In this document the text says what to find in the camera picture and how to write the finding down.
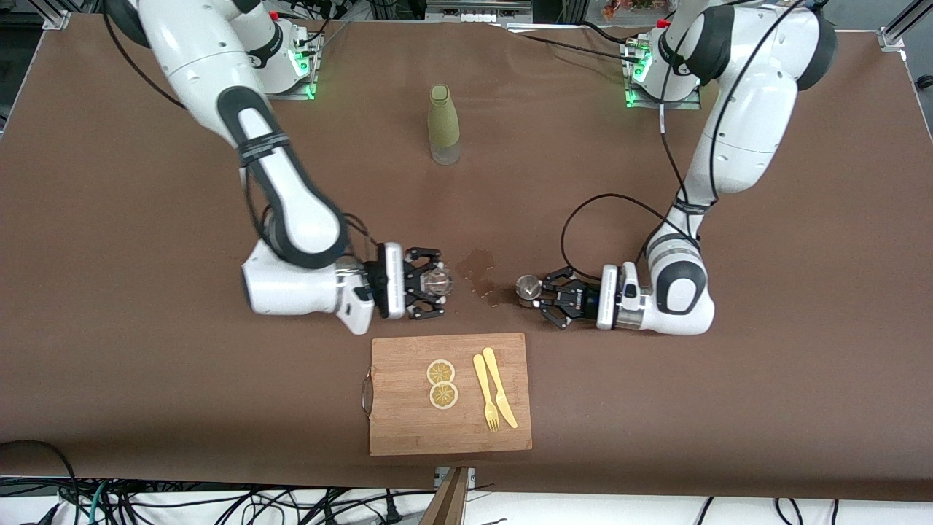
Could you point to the aluminium frame profile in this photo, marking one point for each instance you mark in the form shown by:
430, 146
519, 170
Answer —
55, 16
893, 36

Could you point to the green sleeved glass bottle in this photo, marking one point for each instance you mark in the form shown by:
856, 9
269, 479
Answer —
443, 120

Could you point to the steel jigger measuring cup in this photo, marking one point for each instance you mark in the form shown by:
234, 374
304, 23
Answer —
527, 288

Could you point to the small metal bracket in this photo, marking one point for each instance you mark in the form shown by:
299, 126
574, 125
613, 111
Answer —
470, 474

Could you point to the wooden cutting board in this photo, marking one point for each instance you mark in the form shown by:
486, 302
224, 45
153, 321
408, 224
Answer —
408, 423

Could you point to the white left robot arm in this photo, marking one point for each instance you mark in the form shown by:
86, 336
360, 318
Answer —
751, 109

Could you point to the lemon slice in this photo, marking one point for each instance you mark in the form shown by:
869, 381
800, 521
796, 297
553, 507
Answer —
443, 396
440, 372

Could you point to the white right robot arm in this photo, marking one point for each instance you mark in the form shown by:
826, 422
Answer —
197, 58

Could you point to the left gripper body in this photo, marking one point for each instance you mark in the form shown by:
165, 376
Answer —
581, 300

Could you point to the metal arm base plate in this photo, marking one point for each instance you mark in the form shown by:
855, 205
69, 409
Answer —
306, 80
638, 84

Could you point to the clear glass shaker cup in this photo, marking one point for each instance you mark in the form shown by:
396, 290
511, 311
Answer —
439, 281

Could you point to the yellow plastic knife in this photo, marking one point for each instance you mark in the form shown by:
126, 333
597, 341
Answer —
497, 383

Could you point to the yellow plastic fork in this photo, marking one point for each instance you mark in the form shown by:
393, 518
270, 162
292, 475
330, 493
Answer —
484, 386

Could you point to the large brown liquid puddle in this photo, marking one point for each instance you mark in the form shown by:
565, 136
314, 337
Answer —
479, 261

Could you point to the wooden post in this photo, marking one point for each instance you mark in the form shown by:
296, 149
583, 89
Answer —
448, 503

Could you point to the brown table cover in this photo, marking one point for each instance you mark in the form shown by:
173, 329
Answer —
146, 364

